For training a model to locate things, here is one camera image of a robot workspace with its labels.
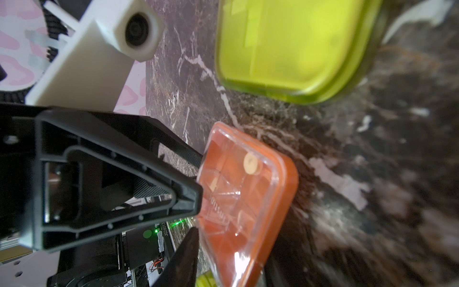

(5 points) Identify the white pillbox green lid front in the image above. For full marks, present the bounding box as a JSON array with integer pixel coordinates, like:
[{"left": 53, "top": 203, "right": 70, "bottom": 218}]
[{"left": 195, "top": 270, "right": 218, "bottom": 287}]

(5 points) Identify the orange square pillbox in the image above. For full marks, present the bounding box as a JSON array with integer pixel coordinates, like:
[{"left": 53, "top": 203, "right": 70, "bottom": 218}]
[{"left": 196, "top": 122, "right": 299, "bottom": 287}]

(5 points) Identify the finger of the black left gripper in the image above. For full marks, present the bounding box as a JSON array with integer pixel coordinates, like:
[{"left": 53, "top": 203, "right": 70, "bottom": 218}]
[{"left": 90, "top": 111, "right": 203, "bottom": 168}]

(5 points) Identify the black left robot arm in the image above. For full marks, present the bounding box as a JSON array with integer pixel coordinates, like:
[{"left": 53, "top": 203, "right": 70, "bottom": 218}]
[{"left": 1, "top": 103, "right": 203, "bottom": 287}]

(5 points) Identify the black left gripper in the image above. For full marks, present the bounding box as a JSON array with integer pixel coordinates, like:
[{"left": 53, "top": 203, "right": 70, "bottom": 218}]
[{"left": 1, "top": 104, "right": 203, "bottom": 251}]

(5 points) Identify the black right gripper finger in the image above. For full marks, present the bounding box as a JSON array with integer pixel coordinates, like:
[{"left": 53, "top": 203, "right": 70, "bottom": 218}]
[{"left": 153, "top": 227, "right": 199, "bottom": 287}]

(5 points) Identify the white pillbox green lid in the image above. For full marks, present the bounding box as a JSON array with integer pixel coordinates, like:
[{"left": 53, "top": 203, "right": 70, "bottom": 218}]
[
  {"left": 195, "top": 270, "right": 218, "bottom": 287},
  {"left": 215, "top": 1, "right": 388, "bottom": 105}
]

